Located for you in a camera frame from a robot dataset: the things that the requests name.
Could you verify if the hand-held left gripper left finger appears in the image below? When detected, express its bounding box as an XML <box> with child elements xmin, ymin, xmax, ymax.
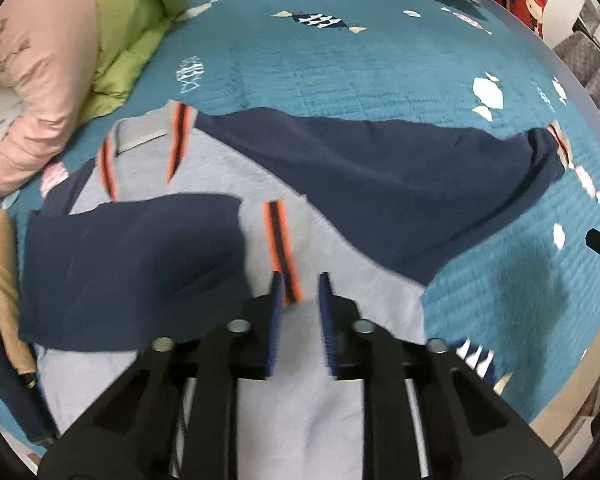
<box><xmin>37</xmin><ymin>271</ymin><xmax>287</xmax><ymax>480</ymax></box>

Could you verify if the grey fabric chair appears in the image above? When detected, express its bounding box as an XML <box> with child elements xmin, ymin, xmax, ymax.
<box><xmin>552</xmin><ymin>30</ymin><xmax>600</xmax><ymax>126</ymax></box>

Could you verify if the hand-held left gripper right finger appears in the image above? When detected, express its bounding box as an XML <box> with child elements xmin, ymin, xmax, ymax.
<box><xmin>318</xmin><ymin>272</ymin><xmax>564</xmax><ymax>480</ymax></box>

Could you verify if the red cartoon cushion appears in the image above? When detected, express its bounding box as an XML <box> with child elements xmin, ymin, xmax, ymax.
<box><xmin>507</xmin><ymin>0</ymin><xmax>549</xmax><ymax>39</ymax></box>

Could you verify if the tan garment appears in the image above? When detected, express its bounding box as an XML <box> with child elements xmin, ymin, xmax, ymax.
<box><xmin>0</xmin><ymin>207</ymin><xmax>40</xmax><ymax>387</ymax></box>

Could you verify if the grey and navy sweater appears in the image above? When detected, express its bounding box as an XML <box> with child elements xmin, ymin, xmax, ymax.
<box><xmin>18</xmin><ymin>101</ymin><xmax>574</xmax><ymax>480</ymax></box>

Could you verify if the pink padded jacket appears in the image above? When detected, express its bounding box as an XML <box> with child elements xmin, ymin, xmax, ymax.
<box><xmin>0</xmin><ymin>0</ymin><xmax>103</xmax><ymax>206</ymax></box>

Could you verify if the teal printed blanket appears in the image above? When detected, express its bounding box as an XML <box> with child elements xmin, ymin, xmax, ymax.
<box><xmin>0</xmin><ymin>0</ymin><xmax>600</xmax><ymax>461</ymax></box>

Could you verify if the dark navy garment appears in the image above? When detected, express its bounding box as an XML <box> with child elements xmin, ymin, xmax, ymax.
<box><xmin>0</xmin><ymin>305</ymin><xmax>60</xmax><ymax>446</ymax></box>

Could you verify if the green padded jacket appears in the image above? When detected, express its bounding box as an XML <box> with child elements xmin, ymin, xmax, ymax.
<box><xmin>30</xmin><ymin>0</ymin><xmax>195</xmax><ymax>122</ymax></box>

